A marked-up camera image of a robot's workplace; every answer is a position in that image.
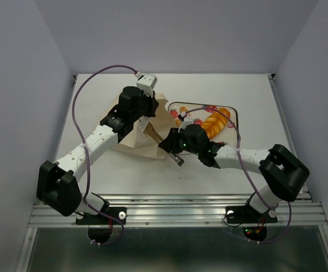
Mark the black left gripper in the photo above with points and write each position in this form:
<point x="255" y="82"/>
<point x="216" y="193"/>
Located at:
<point x="154" y="104"/>

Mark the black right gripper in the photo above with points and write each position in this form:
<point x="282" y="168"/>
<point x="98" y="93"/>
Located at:
<point x="169" y="144"/>

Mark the metal tongs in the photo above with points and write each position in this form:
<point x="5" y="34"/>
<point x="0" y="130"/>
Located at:
<point x="150" y="131"/>

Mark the beige paper bag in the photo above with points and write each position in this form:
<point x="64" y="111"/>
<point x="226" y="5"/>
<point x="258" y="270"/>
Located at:
<point x="141" y="144"/>

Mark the fake croissant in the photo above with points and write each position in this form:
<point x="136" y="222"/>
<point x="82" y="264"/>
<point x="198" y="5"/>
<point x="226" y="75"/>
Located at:
<point x="181" y="110"/>

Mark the fake bread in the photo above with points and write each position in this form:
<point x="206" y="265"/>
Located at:
<point x="216" y="122"/>

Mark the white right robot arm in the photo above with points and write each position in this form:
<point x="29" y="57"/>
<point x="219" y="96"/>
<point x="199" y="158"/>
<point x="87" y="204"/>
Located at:
<point x="283" y="173"/>

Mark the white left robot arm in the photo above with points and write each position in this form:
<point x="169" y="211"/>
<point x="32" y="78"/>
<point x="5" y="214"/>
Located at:
<point x="58" y="182"/>

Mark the strawberry print tray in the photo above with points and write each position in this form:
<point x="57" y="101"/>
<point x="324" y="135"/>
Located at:
<point x="228" y="135"/>

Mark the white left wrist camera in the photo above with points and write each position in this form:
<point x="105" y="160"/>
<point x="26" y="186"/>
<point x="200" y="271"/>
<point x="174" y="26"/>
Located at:
<point x="146" y="82"/>

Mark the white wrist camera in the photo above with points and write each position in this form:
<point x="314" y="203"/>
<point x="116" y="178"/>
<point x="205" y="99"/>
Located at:
<point x="146" y="82"/>
<point x="185" y="120"/>

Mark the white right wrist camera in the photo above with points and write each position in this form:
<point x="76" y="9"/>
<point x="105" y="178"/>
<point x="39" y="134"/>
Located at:
<point x="185" y="120"/>

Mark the aluminium front frame rails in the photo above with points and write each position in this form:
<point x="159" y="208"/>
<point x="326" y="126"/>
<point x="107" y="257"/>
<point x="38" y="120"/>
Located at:
<point x="201" y="210"/>

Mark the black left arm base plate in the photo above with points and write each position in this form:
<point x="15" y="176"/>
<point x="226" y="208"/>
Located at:
<point x="117" y="212"/>

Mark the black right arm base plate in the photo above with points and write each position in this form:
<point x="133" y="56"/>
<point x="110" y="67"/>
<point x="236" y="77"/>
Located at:
<point x="247" y="215"/>

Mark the aluminium table edge rail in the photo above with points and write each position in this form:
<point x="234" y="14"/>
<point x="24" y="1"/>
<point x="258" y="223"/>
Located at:
<point x="282" y="115"/>

